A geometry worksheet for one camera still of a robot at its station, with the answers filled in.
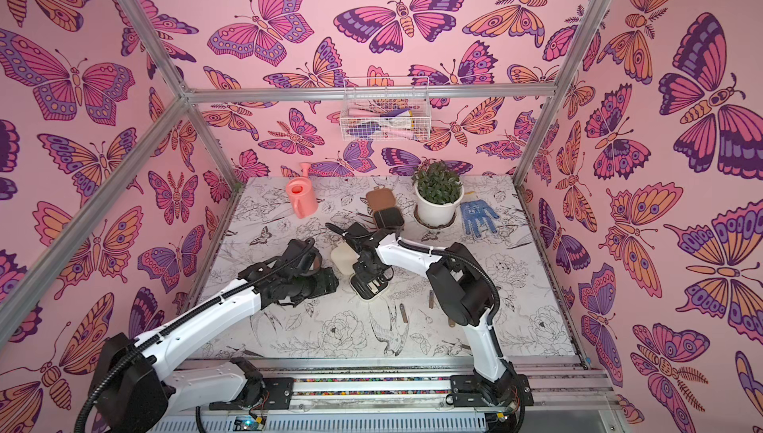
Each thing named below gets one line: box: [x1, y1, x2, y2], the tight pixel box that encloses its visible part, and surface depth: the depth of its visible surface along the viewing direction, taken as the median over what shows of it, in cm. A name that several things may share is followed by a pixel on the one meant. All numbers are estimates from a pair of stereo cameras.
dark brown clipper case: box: [366, 186, 405, 229], surface depth 114 cm
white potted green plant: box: [412, 157, 464, 228], surface depth 99 cm
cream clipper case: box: [329, 242, 391, 301], surface depth 92 cm
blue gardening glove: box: [459, 199, 500, 238], surface depth 111 cm
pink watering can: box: [285, 161, 318, 220], surface depth 105 cm
